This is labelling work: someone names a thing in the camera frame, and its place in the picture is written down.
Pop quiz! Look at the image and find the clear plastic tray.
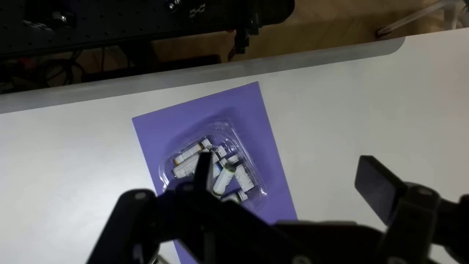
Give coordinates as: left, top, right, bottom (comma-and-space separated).
158, 119, 267, 204

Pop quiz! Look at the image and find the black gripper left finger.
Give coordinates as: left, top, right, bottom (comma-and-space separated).
193, 153, 212, 193

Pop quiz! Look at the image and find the purple rectangular mat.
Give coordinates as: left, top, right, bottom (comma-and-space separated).
133, 83, 296, 223

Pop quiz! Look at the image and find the small white bottle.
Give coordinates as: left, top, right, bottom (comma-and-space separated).
212, 168, 234, 196
173, 156, 199, 179
234, 166, 253, 193
173, 144, 202, 165

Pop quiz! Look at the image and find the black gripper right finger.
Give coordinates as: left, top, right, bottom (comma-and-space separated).
355, 156, 406, 225

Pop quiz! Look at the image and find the black perforated board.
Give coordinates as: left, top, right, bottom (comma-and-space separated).
0, 0, 294, 61

